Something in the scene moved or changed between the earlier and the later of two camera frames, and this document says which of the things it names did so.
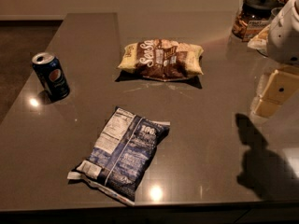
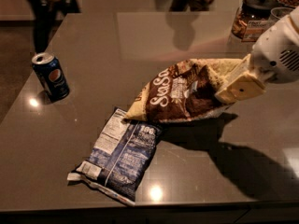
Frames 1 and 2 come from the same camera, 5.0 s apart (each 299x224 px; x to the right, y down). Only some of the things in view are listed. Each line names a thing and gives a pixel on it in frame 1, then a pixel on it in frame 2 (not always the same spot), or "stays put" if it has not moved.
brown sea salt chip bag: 163,59 -> 182,91
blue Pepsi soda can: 52,75 stays put
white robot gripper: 284,36 -> 274,51
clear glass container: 275,12 stays put
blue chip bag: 122,154 stays put
